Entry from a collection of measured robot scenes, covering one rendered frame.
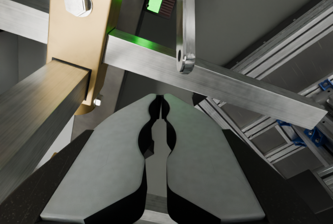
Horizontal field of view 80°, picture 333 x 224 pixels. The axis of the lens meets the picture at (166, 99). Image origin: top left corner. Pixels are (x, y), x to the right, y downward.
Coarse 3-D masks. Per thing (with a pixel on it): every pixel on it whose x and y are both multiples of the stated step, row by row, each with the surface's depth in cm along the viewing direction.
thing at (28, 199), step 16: (80, 144) 8; (64, 160) 7; (32, 176) 7; (48, 176) 7; (16, 192) 6; (32, 192) 6; (48, 192) 6; (0, 208) 6; (16, 208) 6; (32, 208) 6
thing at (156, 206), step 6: (36, 168) 32; (150, 198) 34; (156, 198) 35; (162, 198) 35; (150, 204) 33; (156, 204) 34; (162, 204) 34; (144, 210) 32; (150, 210) 32; (156, 210) 33; (162, 210) 33; (144, 216) 33; (150, 216) 33; (156, 216) 33; (162, 216) 33; (168, 216) 33; (156, 222) 34; (162, 222) 34; (168, 222) 34; (174, 222) 34
